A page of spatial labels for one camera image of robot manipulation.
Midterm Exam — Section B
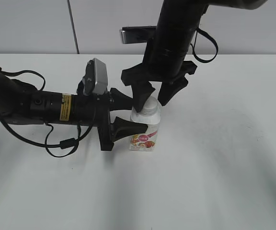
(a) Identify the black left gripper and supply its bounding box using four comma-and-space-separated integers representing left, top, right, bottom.
70, 88, 148, 151

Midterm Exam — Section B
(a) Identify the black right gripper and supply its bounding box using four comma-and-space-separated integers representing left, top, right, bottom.
120, 39, 198, 113

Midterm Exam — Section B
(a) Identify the white screw cap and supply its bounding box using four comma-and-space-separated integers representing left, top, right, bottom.
140, 96, 158, 115

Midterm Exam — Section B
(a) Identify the white yogurt carton bottle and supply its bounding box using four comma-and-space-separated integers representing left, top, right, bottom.
129, 106, 161, 152

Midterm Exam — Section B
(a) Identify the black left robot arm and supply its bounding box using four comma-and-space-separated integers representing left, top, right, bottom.
0, 59, 146, 151

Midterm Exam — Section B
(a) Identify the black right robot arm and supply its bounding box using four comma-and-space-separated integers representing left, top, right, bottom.
120, 0, 265, 112

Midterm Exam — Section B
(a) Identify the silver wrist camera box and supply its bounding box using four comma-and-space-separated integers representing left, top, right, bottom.
76, 58, 108, 96

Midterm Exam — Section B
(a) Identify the black camera cable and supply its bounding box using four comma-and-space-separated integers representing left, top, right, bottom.
0, 70, 95, 158

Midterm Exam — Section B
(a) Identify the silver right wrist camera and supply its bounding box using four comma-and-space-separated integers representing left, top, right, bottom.
119, 26, 156, 44

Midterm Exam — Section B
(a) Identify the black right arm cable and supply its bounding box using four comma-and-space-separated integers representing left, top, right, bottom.
189, 4, 219, 64

